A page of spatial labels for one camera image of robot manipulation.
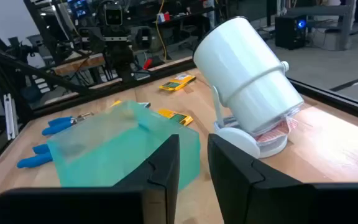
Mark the white security camera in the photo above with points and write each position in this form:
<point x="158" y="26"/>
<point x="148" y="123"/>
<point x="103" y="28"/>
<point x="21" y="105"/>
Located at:
<point x="244" y="71"/>

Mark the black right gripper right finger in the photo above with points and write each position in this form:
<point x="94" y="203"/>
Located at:
<point x="244" y="193"/>

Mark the black computer tower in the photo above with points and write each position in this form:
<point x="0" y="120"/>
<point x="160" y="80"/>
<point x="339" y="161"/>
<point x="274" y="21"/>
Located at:
<point x="289" y="34"/>

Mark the yellow crayon box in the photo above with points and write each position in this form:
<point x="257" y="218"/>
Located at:
<point x="141" y="104"/>
<point x="177" y="82"/>
<point x="176" y="117"/>

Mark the green translucent plastic tray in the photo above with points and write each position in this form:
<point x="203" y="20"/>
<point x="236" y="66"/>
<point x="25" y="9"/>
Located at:
<point x="104" y="149"/>

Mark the silver metal bracket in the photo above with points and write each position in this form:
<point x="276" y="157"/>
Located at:
<point x="10" y="118"/>

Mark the adjacent wooden table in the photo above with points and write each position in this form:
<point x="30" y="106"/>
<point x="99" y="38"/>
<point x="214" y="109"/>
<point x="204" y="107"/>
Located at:
<point x="172" y="63"/>

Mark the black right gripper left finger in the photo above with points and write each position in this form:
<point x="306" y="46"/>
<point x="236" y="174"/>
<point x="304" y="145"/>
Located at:
<point x="154" y="193"/>

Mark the black metal table frame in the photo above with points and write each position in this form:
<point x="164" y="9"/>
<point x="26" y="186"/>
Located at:
<point x="337" y="101"/>

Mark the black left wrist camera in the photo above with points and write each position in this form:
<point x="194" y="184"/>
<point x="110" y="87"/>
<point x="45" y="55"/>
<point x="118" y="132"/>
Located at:
<point x="113" y="15"/>

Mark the wooden background workbench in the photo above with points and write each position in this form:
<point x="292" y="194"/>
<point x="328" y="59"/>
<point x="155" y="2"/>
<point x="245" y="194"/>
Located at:
<point x="79" y="64"/>

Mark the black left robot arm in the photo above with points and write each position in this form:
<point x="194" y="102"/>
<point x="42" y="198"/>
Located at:
<point x="120" y="65"/>

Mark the small red object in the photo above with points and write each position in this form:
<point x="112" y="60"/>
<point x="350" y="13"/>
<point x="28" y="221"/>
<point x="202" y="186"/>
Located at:
<point x="147" y="64"/>

